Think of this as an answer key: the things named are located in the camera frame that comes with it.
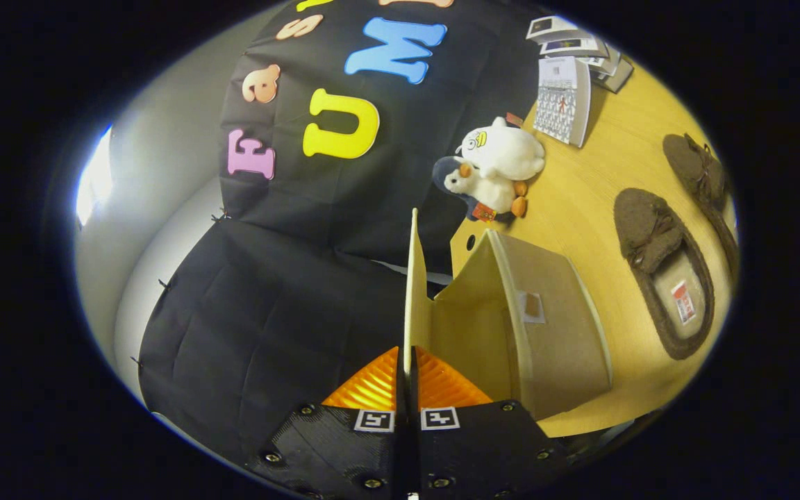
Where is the large bright ceiling light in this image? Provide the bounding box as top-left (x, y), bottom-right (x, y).
top-left (76, 124), bottom-right (115, 228)

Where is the white duck plush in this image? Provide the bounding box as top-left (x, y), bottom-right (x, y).
top-left (456, 112), bottom-right (547, 183)

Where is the thin white book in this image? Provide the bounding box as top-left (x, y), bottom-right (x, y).
top-left (579, 47), bottom-right (622, 76)

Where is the grey white penguin plush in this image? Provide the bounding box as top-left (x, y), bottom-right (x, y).
top-left (431, 156), bottom-right (529, 224)

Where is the white book blue cover picture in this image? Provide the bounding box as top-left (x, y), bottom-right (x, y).
top-left (539, 36), bottom-right (610, 58)

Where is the dark grey book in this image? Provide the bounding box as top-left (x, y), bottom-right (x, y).
top-left (593, 56), bottom-right (635, 94)

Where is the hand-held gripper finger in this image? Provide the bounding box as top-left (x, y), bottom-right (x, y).
top-left (244, 346), bottom-right (408, 500)
top-left (408, 346), bottom-right (572, 500)

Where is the patterned cover book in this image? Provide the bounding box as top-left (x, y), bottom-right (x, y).
top-left (533, 56), bottom-right (592, 149)

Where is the brown fuzzy shoe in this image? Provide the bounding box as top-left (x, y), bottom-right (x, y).
top-left (613, 187), bottom-right (715, 361)
top-left (662, 133), bottom-right (742, 280)

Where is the beige fabric storage box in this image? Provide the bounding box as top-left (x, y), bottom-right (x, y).
top-left (403, 208), bottom-right (613, 422)

